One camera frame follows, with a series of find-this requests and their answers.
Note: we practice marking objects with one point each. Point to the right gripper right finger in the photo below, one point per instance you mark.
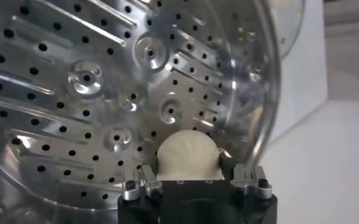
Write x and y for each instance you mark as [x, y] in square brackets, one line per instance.
[243, 182]

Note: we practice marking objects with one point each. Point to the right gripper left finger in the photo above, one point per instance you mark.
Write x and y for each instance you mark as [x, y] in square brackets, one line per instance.
[150, 185]

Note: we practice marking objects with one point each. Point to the white steamed baozi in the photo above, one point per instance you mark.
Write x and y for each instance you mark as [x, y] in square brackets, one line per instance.
[188, 155]

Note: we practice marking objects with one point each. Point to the perforated steel steamer basket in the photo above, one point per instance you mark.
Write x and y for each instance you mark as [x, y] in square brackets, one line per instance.
[75, 106]

